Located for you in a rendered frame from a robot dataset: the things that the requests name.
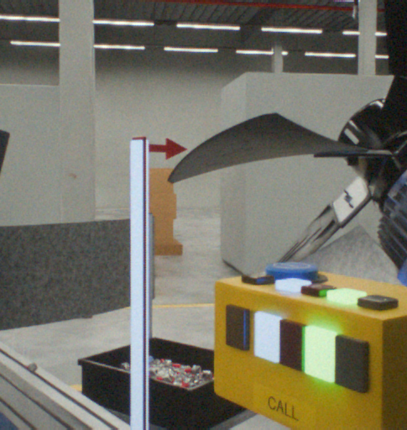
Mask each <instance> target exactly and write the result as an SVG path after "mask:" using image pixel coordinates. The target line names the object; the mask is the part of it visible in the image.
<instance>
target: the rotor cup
mask: <svg viewBox="0 0 407 430"><path fill-rule="evenodd" d="M384 100H385V97H381V99H377V100H375V101H372V102H370V103H368V104H366V105H364V106H363V107H361V109H360V110H359V111H356V112H355V113H354V114H353V115H352V116H351V117H350V118H349V121H348V122H346V123H345V125H344V126H343V128H342V130H341V133H340V135H339V138H338V141H341V143H344V144H354V143H353V141H352V140H351V139H350V138H349V137H348V135H346V134H345V133H344V132H345V129H346V128H348V129H349V130H350V132H351V133H352V134H353V135H354V136H355V137H356V139H357V140H358V142H357V144H355V146H357V147H360V148H364V149H366V147H373V150H388V151H389V152H392V154H394V157H389V158H358V165H357V166H350V167H351V168H352V169H353V170H354V171H355V173H356V174H357V175H358V176H360V178H361V179H362V180H363V181H364V182H365V184H366V185H368V186H371V187H374V191H373V205H374V206H375V207H376V208H377V209H378V210H379V212H380V213H383V212H384V203H385V201H386V199H387V198H388V197H389V196H388V193H389V191H390V188H391V187H393V185H394V184H395V182H396V181H397V180H398V179H399V177H400V176H401V175H403V174H404V173H405V172H406V171H407V123H403V122H400V121H399V120H397V119H394V118H389V117H386V116H384V115H381V114H380V112H381V108H382V106H383V104H384V102H383V101H384Z"/></svg>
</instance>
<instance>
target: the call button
mask: <svg viewBox="0 0 407 430"><path fill-rule="evenodd" d="M317 266H318V265H310V264H302V263H296V262H286V263H274V264H268V265H267V266H266V267H265V275H273V276H274V279H275V280H284V279H291V278H295V279H300V280H305V281H308V280H315V279H318V268H317Z"/></svg>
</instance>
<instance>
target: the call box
mask: <svg viewBox="0 0 407 430"><path fill-rule="evenodd" d="M276 281H277V280H274V284H269V285H262V286H254V285H249V284H245V283H242V277H241V276H239V277H232V278H225V279H220V280H218V281H216V284H215V340H214V389H215V392H216V394H217V395H218V396H222V397H224V398H226V399H228V400H229V401H232V402H236V403H237V404H239V406H242V407H245V408H247V409H249V410H251V411H253V412H257V413H258V414H260V416H263V417H267V418H268V419H270V420H272V421H274V422H278V423H280V424H282V426H284V427H287V428H290V429H292V430H407V286H399V285H394V284H388V283H383V282H377V281H373V280H367V279H362V278H356V277H351V276H345V275H335V274H330V273H324V272H320V271H318V279H315V280H309V282H310V284H318V283H319V284H323V285H329V286H335V287H337V288H338V289H344V288H347V289H352V290H356V291H361V292H365V293H366V296H371V295H380V296H389V297H394V298H397V299H398V307H396V308H393V309H388V310H382V311H377V310H373V309H367V308H364V307H358V306H357V303H356V302H354V303H353V304H349V305H347V304H343V302H335V301H331V300H328V298H327V297H321V298H318V297H314V296H307V295H302V294H300V291H286V290H281V289H277V288H276ZM227 304H233V305H237V306H238V307H244V308H247V309H249V310H250V349H249V350H248V351H242V350H241V349H237V348H234V347H231V346H229V345H226V305H227ZM256 312H264V313H267V314H271V315H275V316H278V317H281V318H282V319H288V320H290V321H295V322H298V323H304V324H307V325H308V326H315V328H321V329H324V330H328V331H332V332H334V333H337V334H340V333H341V334H345V335H348V336H352V338H358V339H361V340H365V341H369V365H368V392H367V393H363V394H362V393H359V392H356V391H353V390H351V389H348V388H346V387H343V386H340V385H336V384H335V381H333V382H328V380H323V379H321V378H318V377H315V376H313V375H308V374H306V372H300V371H299V370H296V369H293V368H290V367H287V366H284V365H281V364H280V363H279V362H278V363H275V362H272V360H269V359H265V358H262V357H259V356H257V355H255V313H256Z"/></svg>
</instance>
